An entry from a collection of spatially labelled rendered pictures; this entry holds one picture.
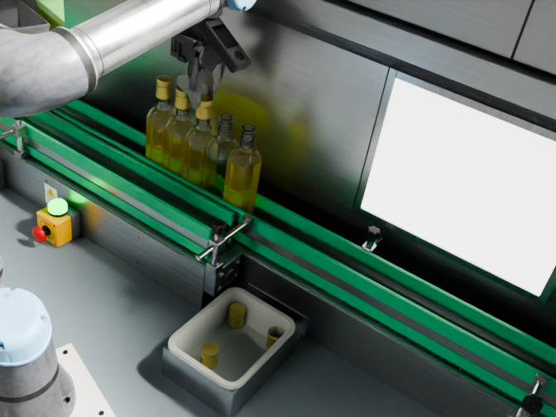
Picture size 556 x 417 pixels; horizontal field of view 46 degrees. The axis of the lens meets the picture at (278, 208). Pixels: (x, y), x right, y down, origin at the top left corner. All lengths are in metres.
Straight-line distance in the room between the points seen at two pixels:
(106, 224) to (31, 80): 0.71
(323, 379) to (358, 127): 0.52
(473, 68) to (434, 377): 0.58
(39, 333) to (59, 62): 0.42
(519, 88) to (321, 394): 0.69
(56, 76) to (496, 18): 0.72
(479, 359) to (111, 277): 0.81
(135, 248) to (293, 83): 0.51
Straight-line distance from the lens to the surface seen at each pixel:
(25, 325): 1.08
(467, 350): 1.30
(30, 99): 0.92
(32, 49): 0.92
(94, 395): 1.25
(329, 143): 1.40
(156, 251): 1.47
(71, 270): 1.57
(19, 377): 1.12
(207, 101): 1.39
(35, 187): 1.72
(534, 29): 1.21
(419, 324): 1.31
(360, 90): 1.32
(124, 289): 1.52
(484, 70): 1.22
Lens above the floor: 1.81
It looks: 36 degrees down
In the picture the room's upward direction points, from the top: 10 degrees clockwise
